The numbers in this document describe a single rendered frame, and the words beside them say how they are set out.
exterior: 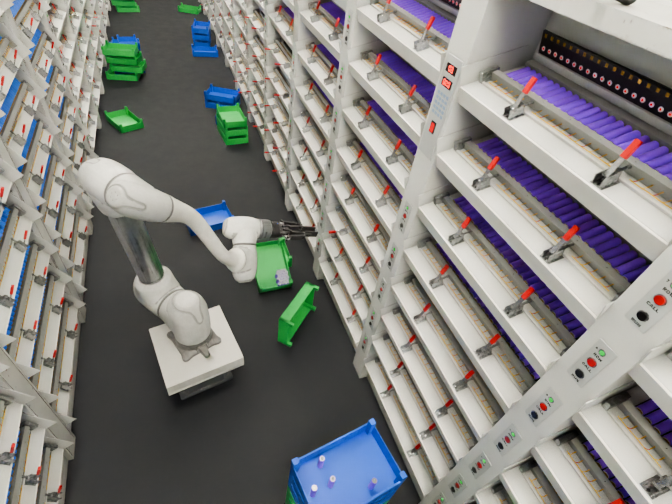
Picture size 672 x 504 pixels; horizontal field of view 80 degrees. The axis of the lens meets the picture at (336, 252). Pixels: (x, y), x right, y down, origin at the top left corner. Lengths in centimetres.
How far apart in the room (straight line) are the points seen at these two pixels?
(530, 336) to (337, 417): 120
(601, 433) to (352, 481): 76
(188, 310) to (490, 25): 139
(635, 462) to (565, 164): 59
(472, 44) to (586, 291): 62
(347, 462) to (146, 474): 90
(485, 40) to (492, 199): 38
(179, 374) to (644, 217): 164
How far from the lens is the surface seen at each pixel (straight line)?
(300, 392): 208
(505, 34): 117
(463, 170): 116
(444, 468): 169
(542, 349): 106
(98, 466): 208
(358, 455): 148
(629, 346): 89
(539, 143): 96
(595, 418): 103
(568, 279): 95
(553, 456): 118
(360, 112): 178
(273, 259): 250
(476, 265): 117
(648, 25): 84
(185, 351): 189
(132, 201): 134
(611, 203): 85
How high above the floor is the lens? 186
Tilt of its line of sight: 43 degrees down
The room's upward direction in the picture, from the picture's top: 10 degrees clockwise
